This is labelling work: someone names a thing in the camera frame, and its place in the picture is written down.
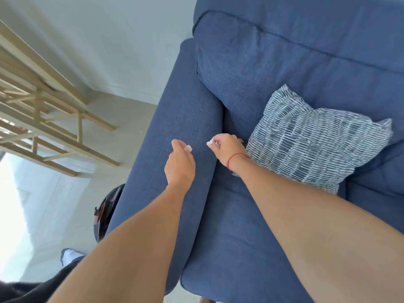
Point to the person's right hand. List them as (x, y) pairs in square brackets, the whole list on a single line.
[(228, 148)]

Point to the person's left hand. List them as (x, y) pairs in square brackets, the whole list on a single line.
[(180, 167)]

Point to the person's left fingers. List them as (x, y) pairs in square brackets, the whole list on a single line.
[(178, 143)]

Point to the person's right fingers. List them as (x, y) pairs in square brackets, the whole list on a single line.
[(218, 141)]

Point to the person's right forearm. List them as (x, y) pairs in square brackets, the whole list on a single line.
[(309, 230)]

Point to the person's left forearm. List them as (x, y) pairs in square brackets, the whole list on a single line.
[(135, 242)]

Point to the blue fabric sofa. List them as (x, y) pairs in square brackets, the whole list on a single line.
[(183, 100)]

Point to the blue white striped throw pillow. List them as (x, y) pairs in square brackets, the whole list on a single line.
[(312, 145)]

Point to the black plastic bag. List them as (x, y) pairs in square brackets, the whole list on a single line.
[(107, 208)]

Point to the blue sofa seat cushion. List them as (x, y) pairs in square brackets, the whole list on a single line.
[(375, 192), (233, 242)]

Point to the blue sofa back cushion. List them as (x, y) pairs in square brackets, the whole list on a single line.
[(284, 59)]

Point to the light wooden shelf rack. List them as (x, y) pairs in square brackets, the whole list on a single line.
[(38, 100)]

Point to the white sock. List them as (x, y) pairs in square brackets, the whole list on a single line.
[(71, 256)]

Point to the person's black trouser leg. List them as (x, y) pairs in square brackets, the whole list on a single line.
[(28, 290)]

